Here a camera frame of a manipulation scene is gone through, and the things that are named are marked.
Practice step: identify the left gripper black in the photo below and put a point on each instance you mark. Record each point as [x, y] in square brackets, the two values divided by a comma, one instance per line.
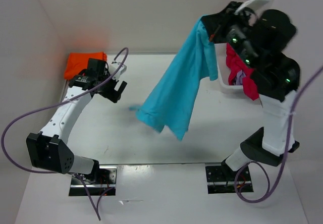
[113, 95]

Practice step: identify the magenta t shirt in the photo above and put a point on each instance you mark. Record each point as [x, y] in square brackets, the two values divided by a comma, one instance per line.
[235, 64]

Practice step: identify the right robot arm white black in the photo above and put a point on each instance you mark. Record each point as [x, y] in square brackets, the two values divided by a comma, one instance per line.
[276, 76]

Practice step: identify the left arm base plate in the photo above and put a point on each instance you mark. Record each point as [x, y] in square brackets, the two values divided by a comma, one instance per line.
[103, 182]

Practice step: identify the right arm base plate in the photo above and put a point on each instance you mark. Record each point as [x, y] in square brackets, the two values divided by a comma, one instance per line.
[220, 183]

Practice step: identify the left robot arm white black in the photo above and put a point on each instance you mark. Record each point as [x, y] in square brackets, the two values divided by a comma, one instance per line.
[48, 149]

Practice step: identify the white plastic basket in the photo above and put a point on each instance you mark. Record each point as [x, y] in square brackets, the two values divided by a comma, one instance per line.
[224, 72]

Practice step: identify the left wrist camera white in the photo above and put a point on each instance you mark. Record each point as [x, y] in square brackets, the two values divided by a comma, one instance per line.
[116, 69]

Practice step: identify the orange t shirt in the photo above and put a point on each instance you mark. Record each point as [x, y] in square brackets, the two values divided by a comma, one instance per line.
[78, 61]

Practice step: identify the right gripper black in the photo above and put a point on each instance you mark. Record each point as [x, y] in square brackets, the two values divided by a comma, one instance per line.
[214, 21]

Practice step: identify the cyan t shirt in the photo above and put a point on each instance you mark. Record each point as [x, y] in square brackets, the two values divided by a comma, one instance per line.
[171, 102]

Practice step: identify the lavender t shirt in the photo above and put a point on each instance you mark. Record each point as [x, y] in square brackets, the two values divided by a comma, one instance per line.
[238, 79]

